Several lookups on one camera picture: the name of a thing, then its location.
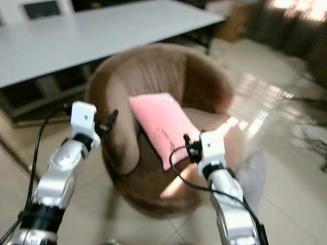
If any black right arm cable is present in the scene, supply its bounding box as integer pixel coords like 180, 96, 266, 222
168, 145, 267, 243

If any grey cloth item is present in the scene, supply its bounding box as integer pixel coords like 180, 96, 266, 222
237, 149, 268, 199

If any dark curtain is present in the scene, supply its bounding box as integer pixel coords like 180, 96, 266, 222
247, 0, 327, 88

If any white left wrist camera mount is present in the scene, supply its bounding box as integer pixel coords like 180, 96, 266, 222
71, 101, 101, 146

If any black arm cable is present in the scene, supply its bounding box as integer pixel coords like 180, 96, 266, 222
168, 145, 267, 243
0, 105, 73, 245

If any brown cardboard box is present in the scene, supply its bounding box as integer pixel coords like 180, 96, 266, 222
216, 3, 251, 43

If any dark framed wall panel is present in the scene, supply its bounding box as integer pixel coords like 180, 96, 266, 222
22, 0, 62, 20

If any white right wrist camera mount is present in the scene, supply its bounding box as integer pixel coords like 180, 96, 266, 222
198, 130, 228, 177

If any low dark shelf cabinet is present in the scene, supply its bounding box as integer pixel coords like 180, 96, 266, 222
0, 65, 98, 127

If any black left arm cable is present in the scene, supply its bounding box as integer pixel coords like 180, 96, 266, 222
0, 105, 73, 245

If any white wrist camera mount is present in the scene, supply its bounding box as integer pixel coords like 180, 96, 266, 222
71, 101, 101, 146
198, 130, 228, 177

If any white long table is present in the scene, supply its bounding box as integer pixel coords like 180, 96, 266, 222
0, 0, 227, 89

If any pink pillow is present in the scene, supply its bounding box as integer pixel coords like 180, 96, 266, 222
128, 92, 203, 172

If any brown round velvet armchair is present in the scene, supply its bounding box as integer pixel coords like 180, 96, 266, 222
85, 43, 245, 219

